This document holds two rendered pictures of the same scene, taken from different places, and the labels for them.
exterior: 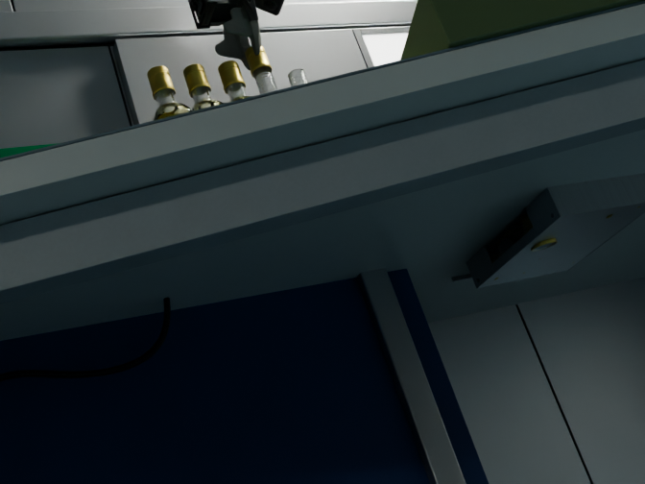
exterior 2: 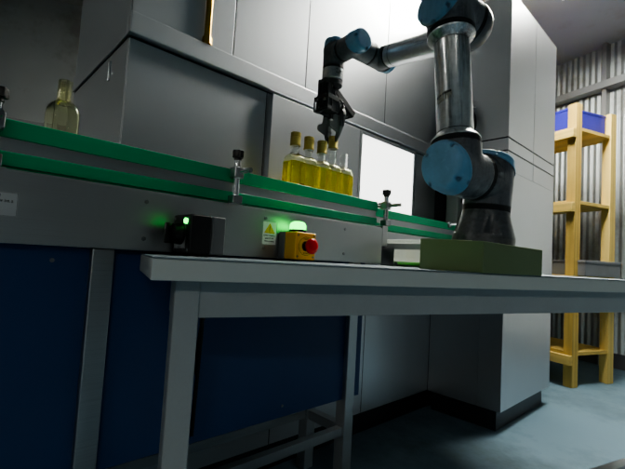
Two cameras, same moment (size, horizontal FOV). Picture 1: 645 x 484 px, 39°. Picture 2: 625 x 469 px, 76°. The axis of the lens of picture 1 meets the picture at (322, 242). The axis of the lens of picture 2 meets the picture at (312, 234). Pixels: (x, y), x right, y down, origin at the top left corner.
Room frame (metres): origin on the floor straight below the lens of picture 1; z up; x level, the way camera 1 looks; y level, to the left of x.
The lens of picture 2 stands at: (-0.01, 0.43, 0.76)
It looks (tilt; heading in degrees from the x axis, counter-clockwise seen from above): 3 degrees up; 344
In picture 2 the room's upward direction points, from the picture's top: 3 degrees clockwise
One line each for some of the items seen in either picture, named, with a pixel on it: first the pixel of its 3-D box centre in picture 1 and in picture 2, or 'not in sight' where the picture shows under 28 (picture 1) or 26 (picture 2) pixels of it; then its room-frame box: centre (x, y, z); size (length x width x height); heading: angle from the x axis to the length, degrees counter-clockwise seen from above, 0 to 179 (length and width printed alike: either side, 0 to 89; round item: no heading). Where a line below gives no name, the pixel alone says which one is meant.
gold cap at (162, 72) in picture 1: (160, 83); (296, 140); (1.23, 0.16, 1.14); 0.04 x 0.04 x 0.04
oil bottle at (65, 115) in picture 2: not in sight; (60, 136); (1.03, 0.76, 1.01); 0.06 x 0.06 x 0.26; 40
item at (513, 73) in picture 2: not in sight; (499, 108); (1.88, -1.18, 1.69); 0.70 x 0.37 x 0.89; 118
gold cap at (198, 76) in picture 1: (197, 81); (309, 143); (1.26, 0.10, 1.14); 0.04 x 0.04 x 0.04
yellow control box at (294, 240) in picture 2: not in sight; (297, 247); (1.00, 0.19, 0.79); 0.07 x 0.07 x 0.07; 28
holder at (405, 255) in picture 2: not in sight; (414, 256); (1.24, -0.30, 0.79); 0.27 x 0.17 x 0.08; 28
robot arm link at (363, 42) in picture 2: not in sight; (356, 46); (1.22, -0.03, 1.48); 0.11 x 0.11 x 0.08; 20
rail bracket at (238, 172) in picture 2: not in sight; (242, 177); (0.94, 0.35, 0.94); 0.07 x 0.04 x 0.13; 28
